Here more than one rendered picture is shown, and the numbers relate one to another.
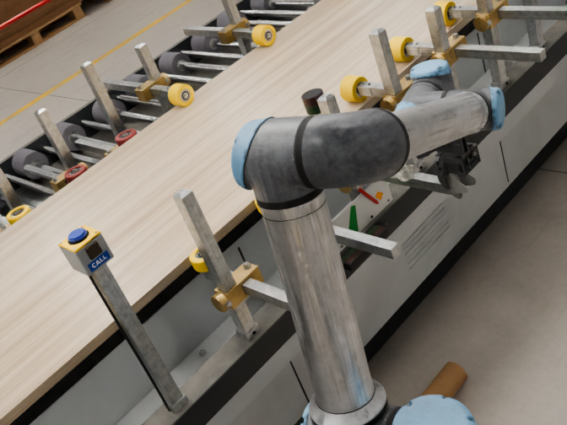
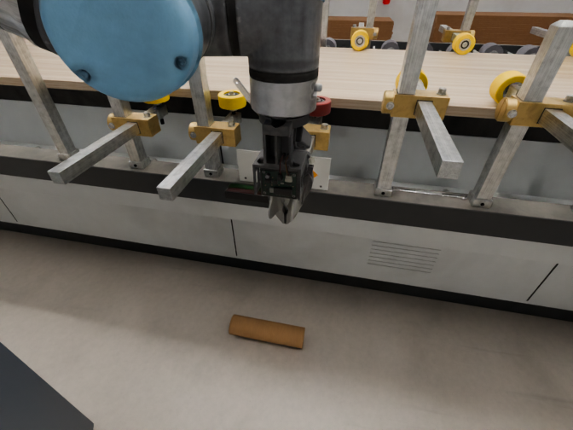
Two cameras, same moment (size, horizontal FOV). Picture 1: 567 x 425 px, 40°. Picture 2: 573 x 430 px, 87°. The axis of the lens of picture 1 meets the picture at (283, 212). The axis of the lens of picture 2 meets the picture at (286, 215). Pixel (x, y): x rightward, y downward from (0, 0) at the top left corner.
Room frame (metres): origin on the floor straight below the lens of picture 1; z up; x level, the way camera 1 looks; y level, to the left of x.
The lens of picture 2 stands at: (1.34, -0.74, 1.17)
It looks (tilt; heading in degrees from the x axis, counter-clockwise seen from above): 39 degrees down; 46
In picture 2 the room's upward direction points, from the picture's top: straight up
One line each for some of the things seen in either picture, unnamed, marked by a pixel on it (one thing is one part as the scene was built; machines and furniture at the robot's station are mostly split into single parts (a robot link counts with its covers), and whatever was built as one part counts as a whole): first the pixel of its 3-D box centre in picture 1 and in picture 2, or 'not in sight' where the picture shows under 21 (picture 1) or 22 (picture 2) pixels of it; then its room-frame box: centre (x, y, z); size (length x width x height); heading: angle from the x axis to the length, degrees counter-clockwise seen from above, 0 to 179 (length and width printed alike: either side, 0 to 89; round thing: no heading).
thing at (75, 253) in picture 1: (87, 251); not in sight; (1.44, 0.41, 1.18); 0.07 x 0.07 x 0.08; 35
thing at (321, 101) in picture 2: not in sight; (315, 118); (1.98, -0.19, 0.85); 0.08 x 0.08 x 0.11
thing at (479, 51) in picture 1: (466, 50); (556, 120); (2.13, -0.69, 0.95); 0.50 x 0.04 x 0.04; 35
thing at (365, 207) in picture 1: (361, 212); (282, 170); (1.83, -0.20, 0.75); 0.26 x 0.01 x 0.10; 125
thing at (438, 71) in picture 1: (434, 88); (280, 18); (1.62, -0.43, 1.14); 0.10 x 0.09 x 0.12; 141
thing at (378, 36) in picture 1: (397, 104); (401, 110); (2.01, -0.42, 0.93); 0.04 x 0.04 x 0.48; 35
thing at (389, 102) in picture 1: (400, 95); (413, 103); (2.03, -0.44, 0.95); 0.14 x 0.06 x 0.05; 125
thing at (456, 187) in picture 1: (458, 187); (274, 206); (1.61, -0.43, 0.86); 0.06 x 0.03 x 0.09; 34
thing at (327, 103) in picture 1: (350, 169); not in sight; (1.87, -0.21, 0.87); 0.04 x 0.04 x 0.48; 35
